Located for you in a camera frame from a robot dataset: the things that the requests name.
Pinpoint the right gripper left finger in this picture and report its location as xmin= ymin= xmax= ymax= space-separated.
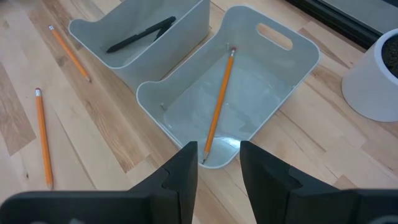
xmin=0 ymin=141 xmax=199 ymax=224

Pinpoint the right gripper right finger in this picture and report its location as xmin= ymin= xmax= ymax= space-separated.
xmin=240 ymin=140 xmax=398 ymax=224

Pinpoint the orange pencil with eraser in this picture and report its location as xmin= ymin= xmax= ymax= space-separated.
xmin=34 ymin=87 xmax=55 ymax=190
xmin=48 ymin=24 xmax=91 ymax=83
xmin=201 ymin=45 xmax=238 ymax=165

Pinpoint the grey plastic storage bin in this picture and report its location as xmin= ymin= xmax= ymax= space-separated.
xmin=136 ymin=4 xmax=321 ymax=169
xmin=68 ymin=0 xmax=211 ymax=91

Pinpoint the black ballpoint pen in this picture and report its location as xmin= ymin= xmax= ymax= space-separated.
xmin=105 ymin=16 xmax=177 ymax=54

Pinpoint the white round plant pot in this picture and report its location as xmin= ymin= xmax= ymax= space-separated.
xmin=341 ymin=28 xmax=398 ymax=123

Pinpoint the black aluminium table frame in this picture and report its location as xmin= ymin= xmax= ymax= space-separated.
xmin=284 ymin=0 xmax=398 ymax=50

